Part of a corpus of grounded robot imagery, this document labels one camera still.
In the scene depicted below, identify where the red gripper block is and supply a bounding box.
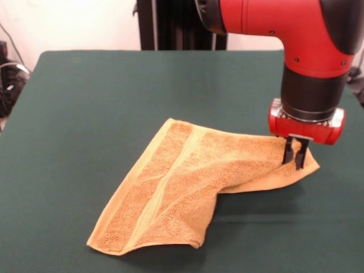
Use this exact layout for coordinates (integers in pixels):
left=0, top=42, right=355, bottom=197
left=267, top=110, right=347, bottom=171

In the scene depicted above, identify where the tan terry towel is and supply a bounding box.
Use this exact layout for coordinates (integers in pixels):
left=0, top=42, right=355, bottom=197
left=86, top=117, right=320, bottom=254

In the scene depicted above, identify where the black stand base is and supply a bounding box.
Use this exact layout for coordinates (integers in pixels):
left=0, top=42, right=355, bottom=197
left=347, top=65, right=364, bottom=107

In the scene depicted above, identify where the dark green table cloth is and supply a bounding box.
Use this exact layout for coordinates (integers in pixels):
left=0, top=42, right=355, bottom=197
left=0, top=49, right=364, bottom=273

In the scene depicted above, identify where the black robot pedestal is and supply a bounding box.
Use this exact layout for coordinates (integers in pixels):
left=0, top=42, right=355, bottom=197
left=133, top=0, right=228, bottom=51

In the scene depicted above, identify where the grey curved cable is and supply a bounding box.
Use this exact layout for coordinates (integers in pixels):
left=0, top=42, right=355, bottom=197
left=0, top=22, right=26, bottom=68

